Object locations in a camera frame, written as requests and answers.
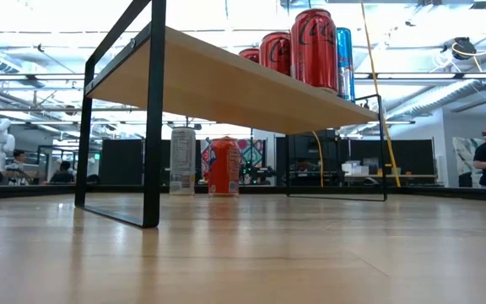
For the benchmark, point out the orange soda can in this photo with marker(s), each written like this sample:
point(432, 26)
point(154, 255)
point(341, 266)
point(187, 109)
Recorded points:
point(223, 166)

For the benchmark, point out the white slim beverage can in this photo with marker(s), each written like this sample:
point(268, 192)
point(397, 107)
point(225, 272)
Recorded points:
point(182, 160)

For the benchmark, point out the red cola can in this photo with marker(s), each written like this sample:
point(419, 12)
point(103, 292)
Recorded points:
point(314, 48)
point(249, 54)
point(276, 52)

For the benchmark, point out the silver blue energy drink can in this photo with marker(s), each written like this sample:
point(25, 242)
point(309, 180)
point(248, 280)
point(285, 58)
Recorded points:
point(346, 63)

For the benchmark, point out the black cabinet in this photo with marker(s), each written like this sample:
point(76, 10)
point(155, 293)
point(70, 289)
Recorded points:
point(302, 148)

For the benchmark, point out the white box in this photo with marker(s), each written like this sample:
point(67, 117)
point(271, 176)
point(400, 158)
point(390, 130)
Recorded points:
point(354, 169)

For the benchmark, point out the black partition panel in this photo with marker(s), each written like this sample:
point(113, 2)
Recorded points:
point(120, 162)
point(412, 154)

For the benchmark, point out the teal white patterned cloth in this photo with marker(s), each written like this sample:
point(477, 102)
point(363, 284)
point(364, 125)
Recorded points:
point(462, 154)

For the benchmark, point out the black bin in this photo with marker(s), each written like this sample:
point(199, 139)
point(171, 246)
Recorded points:
point(464, 180)

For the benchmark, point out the colourful wall poster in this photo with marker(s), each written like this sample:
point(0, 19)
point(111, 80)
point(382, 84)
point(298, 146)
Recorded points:
point(252, 152)

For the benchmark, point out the wooden shelf black metal frame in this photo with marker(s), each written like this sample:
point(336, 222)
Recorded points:
point(226, 84)

